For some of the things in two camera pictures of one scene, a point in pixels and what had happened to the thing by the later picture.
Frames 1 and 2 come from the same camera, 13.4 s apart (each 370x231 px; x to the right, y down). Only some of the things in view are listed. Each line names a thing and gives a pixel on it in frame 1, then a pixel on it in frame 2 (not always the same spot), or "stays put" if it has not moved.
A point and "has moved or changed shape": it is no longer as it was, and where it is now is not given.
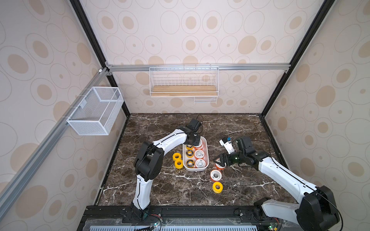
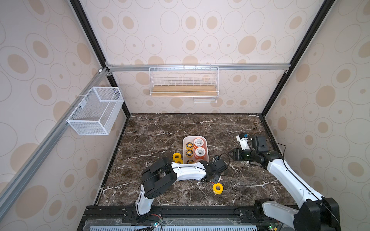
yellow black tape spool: (190, 153) stays put
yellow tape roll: (217, 187) stays put
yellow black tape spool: (189, 147) stays put
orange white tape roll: (220, 168) has moved or changed shape
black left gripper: (196, 142) → (218, 177)
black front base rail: (182, 218) stays put
